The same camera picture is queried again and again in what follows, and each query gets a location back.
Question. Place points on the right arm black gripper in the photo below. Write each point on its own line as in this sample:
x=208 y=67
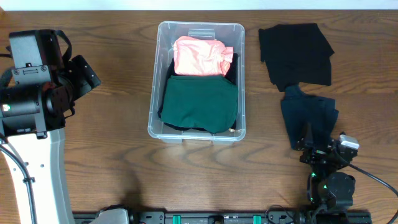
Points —
x=316 y=154

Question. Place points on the dark teal garment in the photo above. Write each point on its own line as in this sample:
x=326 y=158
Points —
x=300 y=109

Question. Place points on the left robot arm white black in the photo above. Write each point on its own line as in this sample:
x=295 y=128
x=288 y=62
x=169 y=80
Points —
x=38 y=94

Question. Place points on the pink garment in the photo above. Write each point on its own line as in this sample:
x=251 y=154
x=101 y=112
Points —
x=201 y=57

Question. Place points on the clear plastic storage bin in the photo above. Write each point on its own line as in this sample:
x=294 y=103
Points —
x=232 y=35

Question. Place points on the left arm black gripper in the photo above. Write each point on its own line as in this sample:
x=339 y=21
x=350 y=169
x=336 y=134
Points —
x=86 y=72

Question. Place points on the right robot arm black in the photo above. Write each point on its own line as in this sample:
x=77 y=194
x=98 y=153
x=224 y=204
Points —
x=328 y=188

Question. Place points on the green garment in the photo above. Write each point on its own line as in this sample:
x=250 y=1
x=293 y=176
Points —
x=209 y=102

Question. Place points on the black cloth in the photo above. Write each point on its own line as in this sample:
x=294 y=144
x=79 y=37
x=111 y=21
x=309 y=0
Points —
x=296 y=53

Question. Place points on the black mounting rail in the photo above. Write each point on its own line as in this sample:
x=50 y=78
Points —
x=273 y=216

